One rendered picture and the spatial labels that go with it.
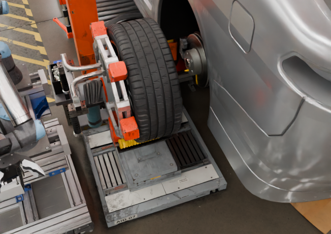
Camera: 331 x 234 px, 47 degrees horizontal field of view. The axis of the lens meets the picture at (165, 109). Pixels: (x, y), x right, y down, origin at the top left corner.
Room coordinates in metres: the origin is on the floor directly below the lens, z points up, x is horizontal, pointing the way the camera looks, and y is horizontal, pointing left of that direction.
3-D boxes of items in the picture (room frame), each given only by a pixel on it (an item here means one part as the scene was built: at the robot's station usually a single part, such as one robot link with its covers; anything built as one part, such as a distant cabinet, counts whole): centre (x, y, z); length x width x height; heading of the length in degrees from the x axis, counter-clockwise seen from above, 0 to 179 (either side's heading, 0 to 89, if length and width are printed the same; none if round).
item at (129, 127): (1.21, 0.18, 0.85); 0.09 x 0.08 x 0.07; 20
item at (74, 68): (1.56, 0.44, 1.03); 0.19 x 0.18 x 0.11; 110
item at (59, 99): (2.02, 0.73, 0.44); 0.43 x 0.17 x 0.03; 20
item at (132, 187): (1.62, 0.15, 0.13); 0.50 x 0.36 x 0.10; 20
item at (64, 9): (3.12, 0.93, 0.30); 0.09 x 0.05 x 0.50; 20
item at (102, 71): (1.37, 0.37, 1.03); 0.19 x 0.18 x 0.11; 110
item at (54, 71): (1.98, 0.72, 0.52); 0.20 x 0.14 x 0.13; 18
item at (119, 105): (1.51, 0.29, 0.85); 0.54 x 0.07 x 0.54; 20
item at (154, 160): (1.57, 0.13, 0.32); 0.40 x 0.30 x 0.28; 20
